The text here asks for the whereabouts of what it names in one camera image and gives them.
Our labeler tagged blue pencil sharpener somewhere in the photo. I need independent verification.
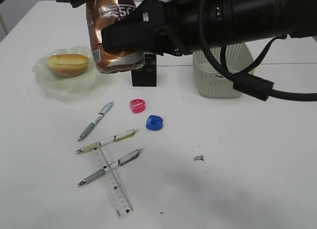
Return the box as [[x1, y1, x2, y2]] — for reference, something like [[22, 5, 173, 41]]
[[146, 115, 163, 131]]

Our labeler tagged clear plastic ruler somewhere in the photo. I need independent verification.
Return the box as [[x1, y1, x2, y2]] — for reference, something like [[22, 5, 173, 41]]
[[87, 148, 133, 219]]

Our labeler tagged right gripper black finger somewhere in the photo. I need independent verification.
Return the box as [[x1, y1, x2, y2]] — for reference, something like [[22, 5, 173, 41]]
[[102, 10, 178, 56]]

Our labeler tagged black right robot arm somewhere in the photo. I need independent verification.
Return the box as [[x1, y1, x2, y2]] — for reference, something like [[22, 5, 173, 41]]
[[102, 0, 317, 56]]

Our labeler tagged pink pencil sharpener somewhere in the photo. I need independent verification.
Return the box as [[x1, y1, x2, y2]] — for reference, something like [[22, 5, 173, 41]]
[[130, 99, 146, 114]]

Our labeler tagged black mesh pen holder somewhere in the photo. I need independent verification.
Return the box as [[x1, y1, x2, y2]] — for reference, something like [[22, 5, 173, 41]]
[[131, 53, 157, 87]]

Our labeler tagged golden bread roll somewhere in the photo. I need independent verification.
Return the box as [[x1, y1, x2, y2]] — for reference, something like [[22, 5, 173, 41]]
[[47, 54, 89, 77]]

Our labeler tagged lilac grip white pen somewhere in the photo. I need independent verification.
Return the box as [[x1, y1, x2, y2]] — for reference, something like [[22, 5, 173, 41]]
[[77, 148, 143, 187]]

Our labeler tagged tiny grey paper scrap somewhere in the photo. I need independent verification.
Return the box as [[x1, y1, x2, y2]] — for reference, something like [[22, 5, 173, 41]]
[[193, 155, 205, 162]]

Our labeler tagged cream grip white pen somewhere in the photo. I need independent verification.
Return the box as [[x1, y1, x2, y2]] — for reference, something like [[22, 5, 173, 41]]
[[75, 129, 139, 154]]

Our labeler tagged grey grip white pen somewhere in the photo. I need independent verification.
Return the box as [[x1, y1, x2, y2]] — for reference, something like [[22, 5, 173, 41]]
[[77, 101, 114, 142]]

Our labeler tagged pale green plastic basket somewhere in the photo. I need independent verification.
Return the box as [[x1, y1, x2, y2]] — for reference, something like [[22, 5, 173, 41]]
[[193, 42, 256, 99]]

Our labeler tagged brown Nescafe coffee bottle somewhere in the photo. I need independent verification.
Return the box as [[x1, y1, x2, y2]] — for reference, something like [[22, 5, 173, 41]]
[[86, 0, 144, 73]]

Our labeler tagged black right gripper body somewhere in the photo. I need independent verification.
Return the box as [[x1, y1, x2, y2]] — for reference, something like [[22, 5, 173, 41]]
[[133, 0, 206, 57]]

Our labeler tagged frosted green glass plate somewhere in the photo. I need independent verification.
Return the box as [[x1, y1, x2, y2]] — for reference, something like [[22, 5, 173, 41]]
[[32, 46, 111, 94]]

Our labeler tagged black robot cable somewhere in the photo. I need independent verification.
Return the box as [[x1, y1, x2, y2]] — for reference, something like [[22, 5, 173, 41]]
[[198, 0, 317, 103]]

